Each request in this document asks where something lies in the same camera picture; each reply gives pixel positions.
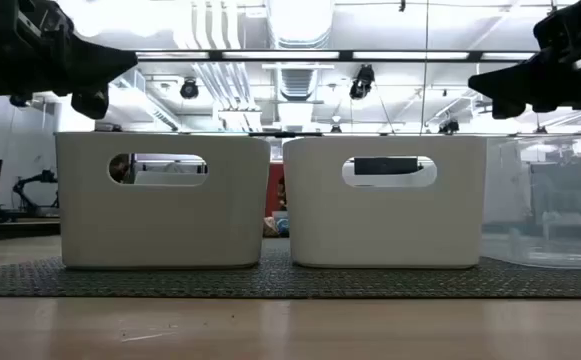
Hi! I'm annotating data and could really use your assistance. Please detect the frosted translucent plastic bin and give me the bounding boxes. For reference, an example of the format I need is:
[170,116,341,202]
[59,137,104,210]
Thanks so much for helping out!
[54,131,272,270]

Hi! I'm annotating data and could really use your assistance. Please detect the blue wrapped granola bar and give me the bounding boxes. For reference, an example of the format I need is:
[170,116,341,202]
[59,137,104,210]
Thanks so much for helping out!
[274,212,291,237]

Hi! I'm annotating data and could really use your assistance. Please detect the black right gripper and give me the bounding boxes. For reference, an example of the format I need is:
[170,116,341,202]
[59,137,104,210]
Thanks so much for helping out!
[468,0,579,120]

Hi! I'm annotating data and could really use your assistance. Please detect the black overhead crossbar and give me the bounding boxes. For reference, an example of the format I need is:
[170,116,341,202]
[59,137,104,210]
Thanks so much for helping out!
[134,48,539,63]

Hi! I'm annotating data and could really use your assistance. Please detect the dark woven placemat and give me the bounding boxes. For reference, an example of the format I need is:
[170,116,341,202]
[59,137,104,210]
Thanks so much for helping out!
[0,237,581,300]

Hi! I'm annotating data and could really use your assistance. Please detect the clear plastic bin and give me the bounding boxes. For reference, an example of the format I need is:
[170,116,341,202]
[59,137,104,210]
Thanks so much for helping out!
[482,134,581,270]

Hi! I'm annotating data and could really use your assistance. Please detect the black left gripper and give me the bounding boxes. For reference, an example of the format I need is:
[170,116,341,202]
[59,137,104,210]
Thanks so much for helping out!
[19,0,139,120]

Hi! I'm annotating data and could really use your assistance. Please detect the white plastic bin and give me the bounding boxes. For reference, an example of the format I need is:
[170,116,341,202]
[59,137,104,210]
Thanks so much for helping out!
[282,135,489,270]

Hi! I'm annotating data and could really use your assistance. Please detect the dark background bench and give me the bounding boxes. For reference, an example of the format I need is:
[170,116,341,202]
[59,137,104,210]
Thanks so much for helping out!
[0,214,62,242]

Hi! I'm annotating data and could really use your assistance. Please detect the black background screen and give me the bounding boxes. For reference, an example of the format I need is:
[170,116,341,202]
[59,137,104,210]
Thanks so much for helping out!
[353,157,420,176]

